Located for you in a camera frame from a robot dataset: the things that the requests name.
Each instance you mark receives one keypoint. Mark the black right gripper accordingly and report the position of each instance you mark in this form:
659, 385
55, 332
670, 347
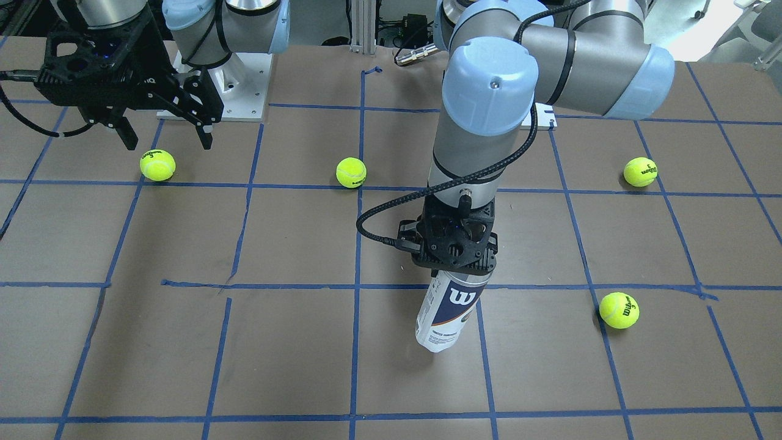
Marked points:
160, 72

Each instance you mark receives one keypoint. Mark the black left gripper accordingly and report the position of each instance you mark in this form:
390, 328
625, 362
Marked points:
491, 234

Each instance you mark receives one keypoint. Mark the tennis ball can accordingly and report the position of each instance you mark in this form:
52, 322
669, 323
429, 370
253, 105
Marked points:
449, 302

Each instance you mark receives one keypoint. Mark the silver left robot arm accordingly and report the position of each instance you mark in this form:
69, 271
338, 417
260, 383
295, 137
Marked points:
505, 57

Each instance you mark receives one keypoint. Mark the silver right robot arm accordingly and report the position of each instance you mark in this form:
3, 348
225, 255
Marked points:
207, 33

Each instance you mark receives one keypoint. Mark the near tennis ball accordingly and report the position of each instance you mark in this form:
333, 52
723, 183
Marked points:
157, 165

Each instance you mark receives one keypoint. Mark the tennis ball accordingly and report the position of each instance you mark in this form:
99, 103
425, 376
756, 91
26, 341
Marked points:
619, 310
640, 172
351, 173
157, 165

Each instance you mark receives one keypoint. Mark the middle tennis ball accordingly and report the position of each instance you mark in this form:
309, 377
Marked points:
351, 173

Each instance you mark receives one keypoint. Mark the far tennis ball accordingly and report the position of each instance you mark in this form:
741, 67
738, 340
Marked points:
619, 310

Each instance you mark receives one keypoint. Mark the farthest tennis ball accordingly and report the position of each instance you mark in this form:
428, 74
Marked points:
640, 172

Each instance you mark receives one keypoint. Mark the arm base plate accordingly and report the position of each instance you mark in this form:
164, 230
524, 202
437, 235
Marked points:
546, 118
243, 83

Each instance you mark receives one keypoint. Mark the centre aluminium frame post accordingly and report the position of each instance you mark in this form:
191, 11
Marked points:
363, 25

